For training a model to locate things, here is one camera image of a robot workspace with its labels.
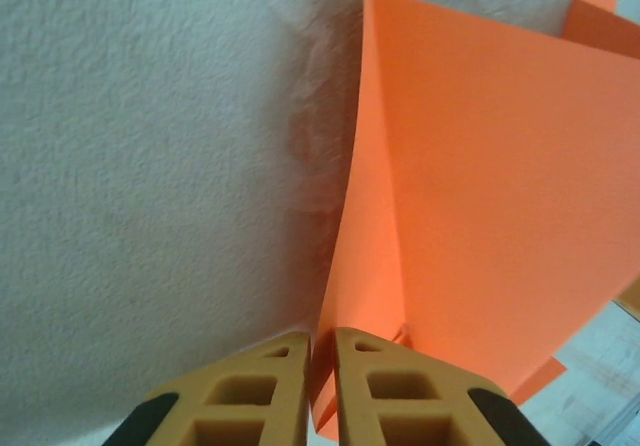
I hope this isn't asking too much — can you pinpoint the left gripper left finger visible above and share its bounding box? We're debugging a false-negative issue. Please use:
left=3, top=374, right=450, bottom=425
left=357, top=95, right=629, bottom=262
left=113, top=330, right=313, bottom=446

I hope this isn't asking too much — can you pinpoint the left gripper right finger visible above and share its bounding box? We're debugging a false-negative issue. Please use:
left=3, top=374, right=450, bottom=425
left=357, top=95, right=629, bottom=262
left=333, top=327, right=532, bottom=446

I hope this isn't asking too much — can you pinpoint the orange paper sheet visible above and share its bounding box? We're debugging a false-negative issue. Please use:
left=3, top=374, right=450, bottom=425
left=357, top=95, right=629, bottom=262
left=308, top=0, right=640, bottom=442

